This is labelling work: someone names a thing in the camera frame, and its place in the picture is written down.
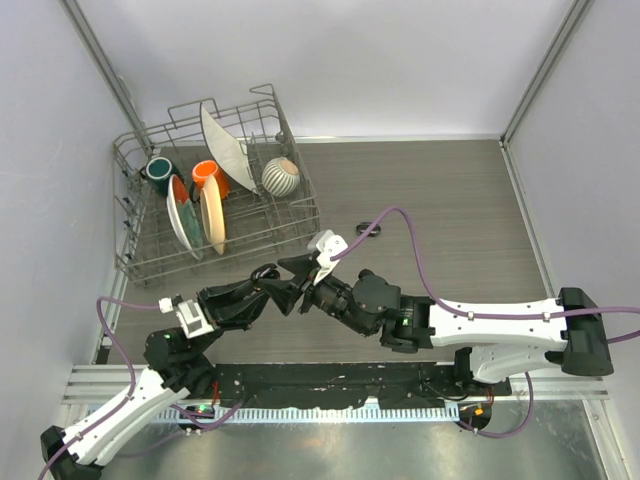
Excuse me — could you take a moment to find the black earbud charging case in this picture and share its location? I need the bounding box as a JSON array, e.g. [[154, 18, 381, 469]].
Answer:
[[250, 263, 280, 291]]

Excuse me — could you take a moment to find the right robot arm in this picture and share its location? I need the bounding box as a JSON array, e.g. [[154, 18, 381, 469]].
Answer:
[[252, 255, 614, 395]]

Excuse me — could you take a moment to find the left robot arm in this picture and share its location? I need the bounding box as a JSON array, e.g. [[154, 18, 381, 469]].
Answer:
[[40, 264, 280, 479]]

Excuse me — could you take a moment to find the beige plate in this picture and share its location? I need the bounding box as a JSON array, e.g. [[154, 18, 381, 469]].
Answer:
[[200, 177, 226, 255]]

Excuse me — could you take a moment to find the white slotted cable duct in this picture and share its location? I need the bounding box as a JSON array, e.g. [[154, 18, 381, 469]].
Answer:
[[149, 402, 461, 425]]

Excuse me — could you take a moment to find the orange mug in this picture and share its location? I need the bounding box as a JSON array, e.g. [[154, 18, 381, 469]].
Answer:
[[189, 160, 231, 203]]

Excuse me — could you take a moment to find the red teal floral plate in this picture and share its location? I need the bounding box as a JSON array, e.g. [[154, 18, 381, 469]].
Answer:
[[166, 174, 204, 260]]

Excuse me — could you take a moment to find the grey wire dish rack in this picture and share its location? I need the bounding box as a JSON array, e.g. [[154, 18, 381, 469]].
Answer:
[[113, 84, 320, 285]]

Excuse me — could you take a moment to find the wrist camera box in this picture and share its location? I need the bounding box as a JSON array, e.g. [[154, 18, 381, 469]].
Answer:
[[307, 230, 348, 285], [158, 296, 213, 339]]

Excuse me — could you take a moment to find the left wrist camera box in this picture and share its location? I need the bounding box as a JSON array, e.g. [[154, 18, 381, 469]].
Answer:
[[158, 296, 213, 339]]

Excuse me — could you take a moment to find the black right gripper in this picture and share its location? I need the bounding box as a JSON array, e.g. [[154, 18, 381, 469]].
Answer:
[[260, 250, 373, 335]]

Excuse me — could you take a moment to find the striped grey white bowl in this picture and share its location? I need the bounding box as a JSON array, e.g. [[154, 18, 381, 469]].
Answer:
[[262, 157, 301, 197]]

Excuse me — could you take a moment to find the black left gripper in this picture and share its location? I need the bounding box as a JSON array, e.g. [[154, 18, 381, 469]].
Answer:
[[189, 276, 271, 357]]

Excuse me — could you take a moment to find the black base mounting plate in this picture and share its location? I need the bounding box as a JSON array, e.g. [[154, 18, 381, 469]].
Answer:
[[201, 362, 512, 410]]

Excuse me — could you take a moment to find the teal mug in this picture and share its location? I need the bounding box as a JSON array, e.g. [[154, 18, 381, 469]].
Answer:
[[139, 156, 184, 198]]

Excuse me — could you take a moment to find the white square plate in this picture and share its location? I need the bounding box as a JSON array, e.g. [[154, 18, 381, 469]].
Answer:
[[200, 103, 259, 195]]

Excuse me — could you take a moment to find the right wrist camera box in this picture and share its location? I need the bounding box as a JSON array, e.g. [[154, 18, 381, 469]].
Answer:
[[307, 230, 348, 285]]

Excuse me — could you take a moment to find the black plastic-wrapped earbud case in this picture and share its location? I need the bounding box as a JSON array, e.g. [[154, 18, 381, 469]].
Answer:
[[356, 222, 381, 237]]

